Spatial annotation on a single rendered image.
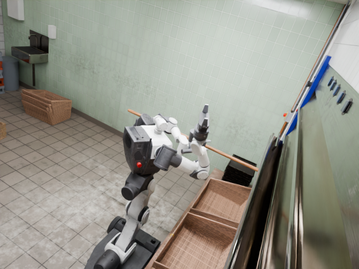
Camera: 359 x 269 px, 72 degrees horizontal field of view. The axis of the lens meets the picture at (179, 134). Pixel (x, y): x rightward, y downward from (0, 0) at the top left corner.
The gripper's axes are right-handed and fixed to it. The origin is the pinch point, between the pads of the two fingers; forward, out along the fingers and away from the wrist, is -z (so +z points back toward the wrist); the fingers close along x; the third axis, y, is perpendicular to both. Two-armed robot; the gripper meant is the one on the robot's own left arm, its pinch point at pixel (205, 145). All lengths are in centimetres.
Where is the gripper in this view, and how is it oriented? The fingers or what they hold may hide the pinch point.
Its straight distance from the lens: 204.5
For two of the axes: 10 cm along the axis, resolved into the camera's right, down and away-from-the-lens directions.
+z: -8.6, 0.3, -5.2
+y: 4.6, 5.1, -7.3
